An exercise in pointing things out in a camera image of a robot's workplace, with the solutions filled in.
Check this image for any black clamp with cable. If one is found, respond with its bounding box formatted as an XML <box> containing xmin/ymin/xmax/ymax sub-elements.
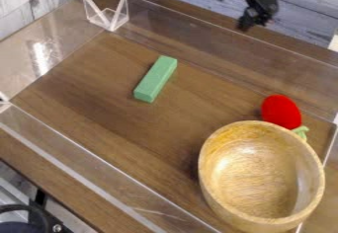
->
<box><xmin>0</xmin><ymin>187</ymin><xmax>73</xmax><ymax>233</ymax></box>

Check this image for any red felt strawberry toy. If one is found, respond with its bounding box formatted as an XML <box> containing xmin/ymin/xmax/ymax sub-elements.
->
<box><xmin>262</xmin><ymin>95</ymin><xmax>308</xmax><ymax>140</ymax></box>

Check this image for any clear acrylic corner bracket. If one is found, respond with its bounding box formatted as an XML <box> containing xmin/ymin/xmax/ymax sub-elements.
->
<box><xmin>83</xmin><ymin>0</ymin><xmax>129</xmax><ymax>32</ymax></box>

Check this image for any clear acrylic table barrier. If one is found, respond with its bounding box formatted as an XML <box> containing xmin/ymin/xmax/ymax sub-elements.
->
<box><xmin>0</xmin><ymin>0</ymin><xmax>338</xmax><ymax>233</ymax></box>

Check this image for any green rectangular block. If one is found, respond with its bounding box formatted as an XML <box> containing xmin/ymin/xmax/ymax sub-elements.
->
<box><xmin>133</xmin><ymin>55</ymin><xmax>176</xmax><ymax>103</ymax></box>

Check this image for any wooden bowl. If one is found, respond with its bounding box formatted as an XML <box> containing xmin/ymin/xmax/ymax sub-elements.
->
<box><xmin>197</xmin><ymin>120</ymin><xmax>324</xmax><ymax>233</ymax></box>

